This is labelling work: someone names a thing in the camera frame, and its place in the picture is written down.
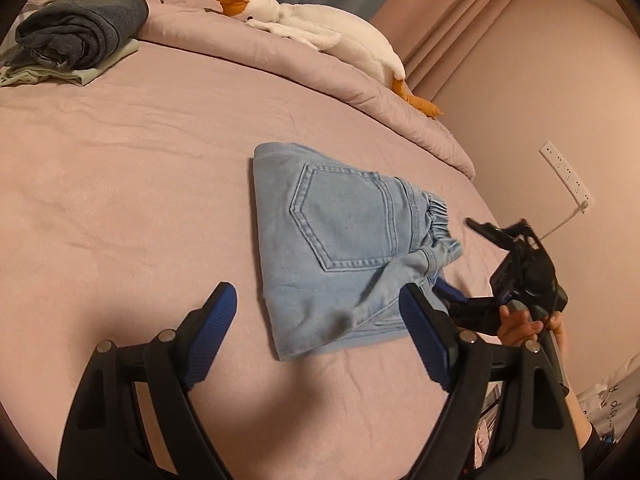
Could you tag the folded light green cloth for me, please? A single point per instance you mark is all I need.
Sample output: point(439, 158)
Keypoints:
point(85, 76)

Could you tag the bed with pink sheet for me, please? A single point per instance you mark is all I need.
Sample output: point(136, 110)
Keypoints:
point(125, 185)

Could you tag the white wall power strip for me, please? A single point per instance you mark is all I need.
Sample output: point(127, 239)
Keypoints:
point(565, 172)

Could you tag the person's right forearm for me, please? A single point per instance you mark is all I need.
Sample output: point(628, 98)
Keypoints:
point(577, 420)

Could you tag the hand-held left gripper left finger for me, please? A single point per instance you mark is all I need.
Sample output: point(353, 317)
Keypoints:
point(212, 332)

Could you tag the light blue denim pants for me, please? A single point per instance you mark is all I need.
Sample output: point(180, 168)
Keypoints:
point(340, 230)

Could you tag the white goose plush toy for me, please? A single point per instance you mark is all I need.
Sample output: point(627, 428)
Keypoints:
point(340, 35)

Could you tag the person's right hand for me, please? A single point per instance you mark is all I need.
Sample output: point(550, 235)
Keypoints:
point(517, 327)

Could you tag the pink curtain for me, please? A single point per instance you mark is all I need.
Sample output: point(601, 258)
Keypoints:
point(450, 25)

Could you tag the folded dark grey jeans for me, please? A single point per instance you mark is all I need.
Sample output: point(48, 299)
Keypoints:
point(85, 25)

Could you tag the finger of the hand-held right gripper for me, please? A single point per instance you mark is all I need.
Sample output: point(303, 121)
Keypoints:
point(475, 312)
point(492, 232)

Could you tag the white printed cloth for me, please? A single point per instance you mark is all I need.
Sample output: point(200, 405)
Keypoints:
point(602, 400)

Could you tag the pink duvet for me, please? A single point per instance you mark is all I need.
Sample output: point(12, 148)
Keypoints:
point(250, 45)

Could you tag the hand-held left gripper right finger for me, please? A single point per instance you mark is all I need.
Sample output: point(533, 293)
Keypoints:
point(425, 340)

